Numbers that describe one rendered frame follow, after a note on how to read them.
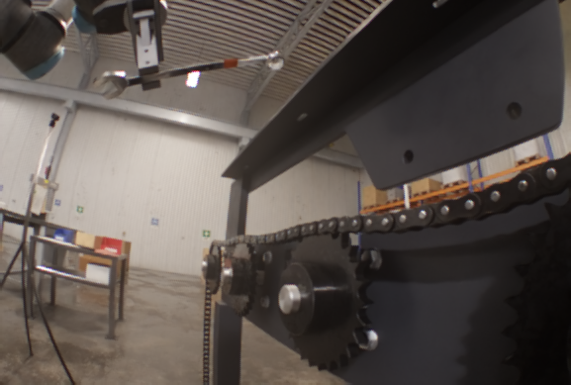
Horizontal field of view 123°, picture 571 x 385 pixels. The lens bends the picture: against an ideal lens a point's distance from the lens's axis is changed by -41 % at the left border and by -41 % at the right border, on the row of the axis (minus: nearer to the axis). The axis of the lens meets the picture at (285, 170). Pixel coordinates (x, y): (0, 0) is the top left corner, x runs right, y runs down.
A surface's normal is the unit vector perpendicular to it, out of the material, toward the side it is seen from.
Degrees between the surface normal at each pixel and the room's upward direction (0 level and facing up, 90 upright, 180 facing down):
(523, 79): 90
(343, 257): 90
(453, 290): 90
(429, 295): 90
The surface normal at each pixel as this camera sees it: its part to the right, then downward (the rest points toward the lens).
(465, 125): -0.90, -0.18
